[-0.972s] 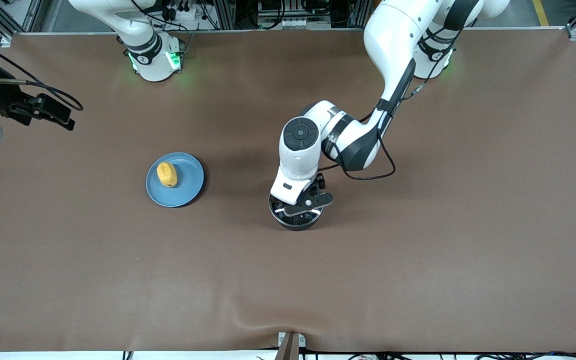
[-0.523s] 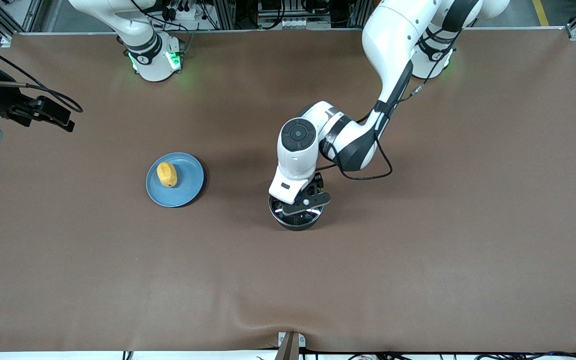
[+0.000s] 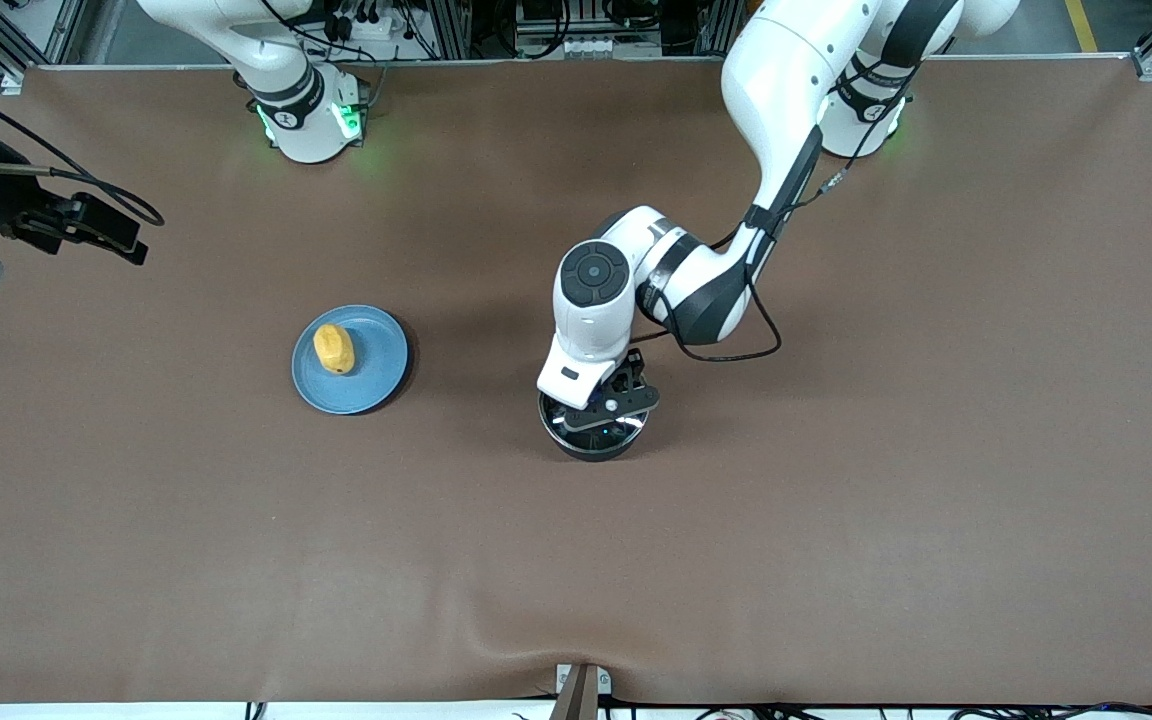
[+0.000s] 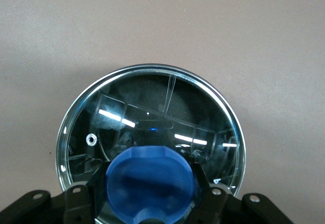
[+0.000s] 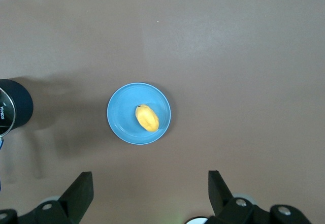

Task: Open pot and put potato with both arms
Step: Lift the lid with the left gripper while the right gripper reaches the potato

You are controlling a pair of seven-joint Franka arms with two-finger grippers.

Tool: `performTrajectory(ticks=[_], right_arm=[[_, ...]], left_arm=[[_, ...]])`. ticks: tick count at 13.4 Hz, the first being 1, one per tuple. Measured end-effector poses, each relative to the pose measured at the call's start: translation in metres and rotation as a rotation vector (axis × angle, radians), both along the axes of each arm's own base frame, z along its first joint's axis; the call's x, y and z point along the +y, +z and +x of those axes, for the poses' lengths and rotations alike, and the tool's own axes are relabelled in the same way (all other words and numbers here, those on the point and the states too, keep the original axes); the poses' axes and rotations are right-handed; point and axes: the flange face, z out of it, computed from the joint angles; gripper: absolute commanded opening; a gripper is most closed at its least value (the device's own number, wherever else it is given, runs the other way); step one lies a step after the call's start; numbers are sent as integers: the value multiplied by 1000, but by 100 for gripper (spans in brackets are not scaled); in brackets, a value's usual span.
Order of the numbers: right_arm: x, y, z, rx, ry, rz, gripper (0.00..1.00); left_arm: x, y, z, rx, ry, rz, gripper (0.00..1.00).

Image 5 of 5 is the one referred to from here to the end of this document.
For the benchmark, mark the blue round plate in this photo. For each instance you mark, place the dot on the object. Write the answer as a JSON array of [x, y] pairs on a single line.
[[122, 117]]

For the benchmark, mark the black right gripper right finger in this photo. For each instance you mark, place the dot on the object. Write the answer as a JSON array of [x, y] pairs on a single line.
[[236, 211]]

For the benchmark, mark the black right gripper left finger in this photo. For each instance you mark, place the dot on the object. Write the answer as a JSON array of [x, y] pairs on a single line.
[[61, 208]]

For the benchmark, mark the yellow potato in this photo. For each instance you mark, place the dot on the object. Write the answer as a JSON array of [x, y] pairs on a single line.
[[147, 118]]

